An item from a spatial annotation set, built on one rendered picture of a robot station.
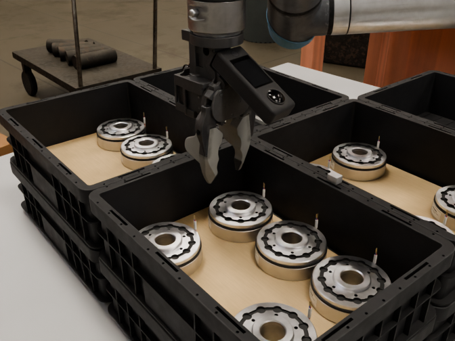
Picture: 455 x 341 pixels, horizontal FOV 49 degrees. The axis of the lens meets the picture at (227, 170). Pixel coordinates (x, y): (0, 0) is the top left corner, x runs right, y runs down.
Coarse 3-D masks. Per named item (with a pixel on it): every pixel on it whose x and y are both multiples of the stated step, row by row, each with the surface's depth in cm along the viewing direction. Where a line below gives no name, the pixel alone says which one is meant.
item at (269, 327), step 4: (264, 328) 58; (268, 328) 58; (272, 328) 58; (276, 328) 58; (280, 328) 58; (260, 332) 57; (264, 332) 58; (268, 332) 59; (272, 332) 59; (276, 332) 58; (280, 332) 58; (284, 332) 57; (264, 336) 59; (268, 336) 59; (272, 336) 59; (276, 336) 59; (280, 336) 58; (272, 340) 59; (276, 340) 59
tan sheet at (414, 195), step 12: (324, 156) 102; (396, 168) 97; (348, 180) 93; (384, 180) 93; (396, 180) 93; (408, 180) 93; (420, 180) 93; (372, 192) 89; (384, 192) 89; (396, 192) 89; (408, 192) 89; (420, 192) 89; (432, 192) 89; (396, 204) 86; (408, 204) 86; (420, 204) 86; (432, 216) 83
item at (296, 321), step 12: (240, 312) 60; (252, 312) 60; (264, 312) 60; (276, 312) 60; (288, 312) 60; (300, 312) 60; (252, 324) 58; (300, 324) 58; (312, 324) 58; (300, 336) 56; (312, 336) 56
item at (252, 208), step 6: (234, 198) 81; (240, 198) 81; (246, 198) 81; (228, 204) 79; (252, 204) 79; (228, 210) 78; (234, 210) 78; (240, 210) 78; (246, 210) 78; (252, 210) 78
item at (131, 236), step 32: (192, 160) 79; (288, 160) 79; (96, 192) 70; (352, 192) 70; (128, 224) 64; (416, 224) 64; (160, 256) 59; (448, 256) 58; (192, 288) 53; (416, 288) 55; (224, 320) 49; (352, 320) 49
